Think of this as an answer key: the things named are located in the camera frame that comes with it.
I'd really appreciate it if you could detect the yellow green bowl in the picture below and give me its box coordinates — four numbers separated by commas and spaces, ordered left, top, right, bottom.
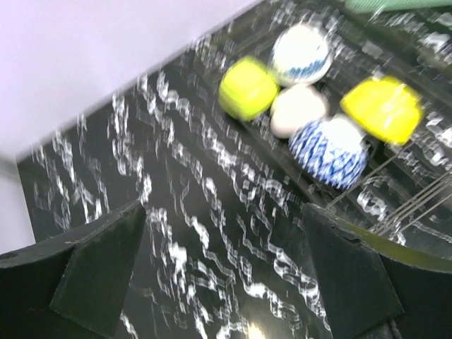
340, 76, 423, 145

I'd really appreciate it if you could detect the wire dish rack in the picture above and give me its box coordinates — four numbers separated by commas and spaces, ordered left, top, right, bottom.
193, 1, 451, 257

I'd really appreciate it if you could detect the red patterned bowl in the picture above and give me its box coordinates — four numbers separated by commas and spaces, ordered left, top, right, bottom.
288, 114, 368, 189

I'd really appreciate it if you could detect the white square green bowl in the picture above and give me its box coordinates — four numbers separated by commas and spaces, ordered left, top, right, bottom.
218, 56, 280, 121

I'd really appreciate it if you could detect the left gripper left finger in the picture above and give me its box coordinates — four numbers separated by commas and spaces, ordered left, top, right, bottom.
1, 201, 146, 338

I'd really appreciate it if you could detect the green file organizer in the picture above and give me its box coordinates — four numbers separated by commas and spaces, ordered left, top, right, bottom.
344, 0, 451, 13

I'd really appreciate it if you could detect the blue white patterned bowl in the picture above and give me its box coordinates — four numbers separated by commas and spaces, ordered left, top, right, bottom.
268, 23, 333, 87

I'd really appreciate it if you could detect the cream flower shaped bowl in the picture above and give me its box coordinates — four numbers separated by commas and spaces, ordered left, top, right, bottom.
270, 84, 329, 138

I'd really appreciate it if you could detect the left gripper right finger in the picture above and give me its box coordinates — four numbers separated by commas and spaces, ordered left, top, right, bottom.
302, 203, 451, 338

